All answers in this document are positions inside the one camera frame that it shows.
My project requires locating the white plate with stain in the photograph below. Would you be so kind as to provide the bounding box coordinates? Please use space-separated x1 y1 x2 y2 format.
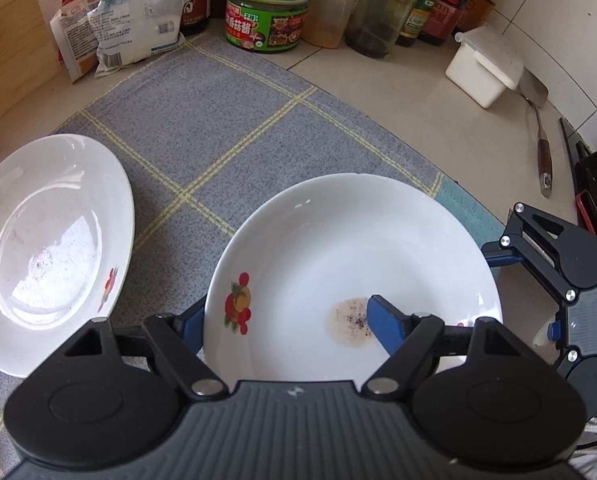
203 174 501 385

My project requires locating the white fruit plate back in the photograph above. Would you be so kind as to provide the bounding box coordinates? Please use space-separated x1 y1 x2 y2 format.
0 133 135 378

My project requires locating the white plastic seasoning box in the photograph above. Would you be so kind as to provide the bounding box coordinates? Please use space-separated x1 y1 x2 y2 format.
445 25 524 110

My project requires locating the red label sauce bottle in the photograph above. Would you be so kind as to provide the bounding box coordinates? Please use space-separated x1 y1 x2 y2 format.
418 0 495 46

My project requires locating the clear bottle red cap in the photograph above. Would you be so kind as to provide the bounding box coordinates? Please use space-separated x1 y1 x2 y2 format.
344 0 416 58

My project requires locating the yellow lid spice jar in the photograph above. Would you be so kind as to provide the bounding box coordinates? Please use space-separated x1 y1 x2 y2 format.
302 0 355 49

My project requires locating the bamboo cutting board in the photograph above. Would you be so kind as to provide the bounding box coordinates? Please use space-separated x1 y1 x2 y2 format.
0 0 60 118

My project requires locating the white seasoning bag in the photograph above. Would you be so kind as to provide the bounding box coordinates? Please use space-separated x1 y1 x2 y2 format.
88 0 184 77

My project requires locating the green lid sauce jar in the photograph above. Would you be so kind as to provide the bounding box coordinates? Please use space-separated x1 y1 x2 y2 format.
225 0 312 53

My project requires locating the red clipped snack bag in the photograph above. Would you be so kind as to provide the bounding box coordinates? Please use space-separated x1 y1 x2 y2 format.
50 0 99 82

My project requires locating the metal spatula wooden handle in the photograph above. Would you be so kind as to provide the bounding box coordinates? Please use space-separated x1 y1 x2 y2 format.
518 68 553 198

